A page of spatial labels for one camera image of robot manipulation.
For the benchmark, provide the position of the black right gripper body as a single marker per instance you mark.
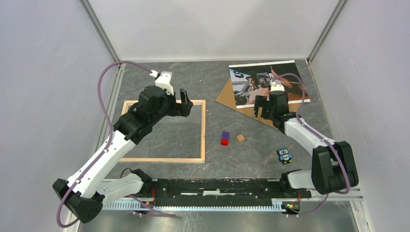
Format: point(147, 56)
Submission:
point(273, 111)

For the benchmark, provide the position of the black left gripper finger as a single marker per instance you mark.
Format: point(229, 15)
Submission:
point(185, 108)
point(184, 96)

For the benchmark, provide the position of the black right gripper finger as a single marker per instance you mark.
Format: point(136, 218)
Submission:
point(259, 101)
point(267, 111)

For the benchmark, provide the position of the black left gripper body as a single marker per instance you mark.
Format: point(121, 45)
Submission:
point(171, 102)

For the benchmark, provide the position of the light wooden picture frame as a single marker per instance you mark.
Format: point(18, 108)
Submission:
point(201, 159)

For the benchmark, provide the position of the printed photo with white border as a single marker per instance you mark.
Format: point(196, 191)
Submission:
point(250, 80)

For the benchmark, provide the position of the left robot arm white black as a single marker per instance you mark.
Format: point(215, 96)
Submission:
point(84, 193)

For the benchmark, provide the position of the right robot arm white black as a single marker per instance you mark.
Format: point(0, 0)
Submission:
point(333, 168)

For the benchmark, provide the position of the brown cardboard backing board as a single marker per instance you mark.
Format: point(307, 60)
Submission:
point(226, 97)

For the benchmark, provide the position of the small wooden cube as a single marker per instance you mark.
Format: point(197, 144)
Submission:
point(240, 138)

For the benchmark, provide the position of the blue owl figure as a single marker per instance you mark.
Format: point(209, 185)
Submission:
point(284, 156)

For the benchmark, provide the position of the red and purple block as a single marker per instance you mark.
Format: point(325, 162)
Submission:
point(225, 138)

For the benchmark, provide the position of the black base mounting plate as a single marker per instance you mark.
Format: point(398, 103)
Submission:
point(218, 192)

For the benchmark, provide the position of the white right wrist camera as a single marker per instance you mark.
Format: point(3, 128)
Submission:
point(276, 85)

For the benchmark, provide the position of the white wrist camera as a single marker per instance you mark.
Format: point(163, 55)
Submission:
point(276, 85)
point(163, 80)

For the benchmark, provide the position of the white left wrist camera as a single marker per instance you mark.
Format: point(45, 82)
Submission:
point(163, 80)

